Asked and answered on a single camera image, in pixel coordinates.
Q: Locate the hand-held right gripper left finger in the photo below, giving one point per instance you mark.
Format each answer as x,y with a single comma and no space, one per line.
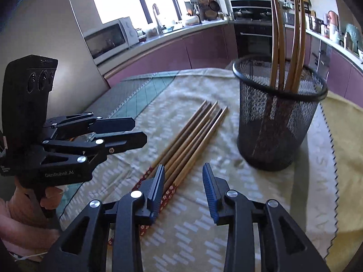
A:
158,198

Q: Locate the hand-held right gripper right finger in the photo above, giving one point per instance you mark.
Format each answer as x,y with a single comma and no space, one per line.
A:
211,195

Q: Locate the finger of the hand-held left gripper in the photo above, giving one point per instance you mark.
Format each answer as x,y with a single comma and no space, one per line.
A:
127,141
113,124

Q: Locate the row of wooden chopsticks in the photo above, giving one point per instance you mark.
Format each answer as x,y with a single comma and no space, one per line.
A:
192,136

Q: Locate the black mesh basket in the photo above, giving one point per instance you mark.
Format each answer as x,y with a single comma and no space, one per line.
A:
272,136

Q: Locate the person's left forearm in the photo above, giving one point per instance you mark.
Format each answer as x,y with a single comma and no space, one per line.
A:
22,232

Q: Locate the person's left hand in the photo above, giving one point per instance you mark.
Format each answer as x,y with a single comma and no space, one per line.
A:
52,197

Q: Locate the beige green patterned tablecloth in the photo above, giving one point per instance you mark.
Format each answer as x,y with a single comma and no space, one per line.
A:
187,240

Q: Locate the white microwave oven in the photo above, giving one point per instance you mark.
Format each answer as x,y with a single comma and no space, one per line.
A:
105,41

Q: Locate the purple base cabinets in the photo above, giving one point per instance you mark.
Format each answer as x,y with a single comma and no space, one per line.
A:
170,53
343,68

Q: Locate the steel kitchen faucet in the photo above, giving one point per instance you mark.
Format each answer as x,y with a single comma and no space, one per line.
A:
155,14

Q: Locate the black frying pan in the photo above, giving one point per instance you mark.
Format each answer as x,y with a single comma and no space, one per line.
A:
214,5

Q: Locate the black built-in oven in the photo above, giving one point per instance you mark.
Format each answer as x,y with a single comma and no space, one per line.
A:
252,42

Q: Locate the brown bamboo chopstick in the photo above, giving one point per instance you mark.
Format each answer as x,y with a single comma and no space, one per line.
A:
295,34
303,34
281,48
272,48

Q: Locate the cooking pot with lid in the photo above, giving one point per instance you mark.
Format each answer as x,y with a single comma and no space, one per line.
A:
241,12
263,12

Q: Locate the black integrated stove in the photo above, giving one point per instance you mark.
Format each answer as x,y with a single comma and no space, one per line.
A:
252,5

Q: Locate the steel stock pot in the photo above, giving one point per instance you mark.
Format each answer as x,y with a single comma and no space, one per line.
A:
314,22

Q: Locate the green air fryer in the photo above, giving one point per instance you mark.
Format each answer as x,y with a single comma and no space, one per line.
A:
353,35

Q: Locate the pink kitchen appliance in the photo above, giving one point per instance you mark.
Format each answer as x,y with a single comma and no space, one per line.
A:
331,17

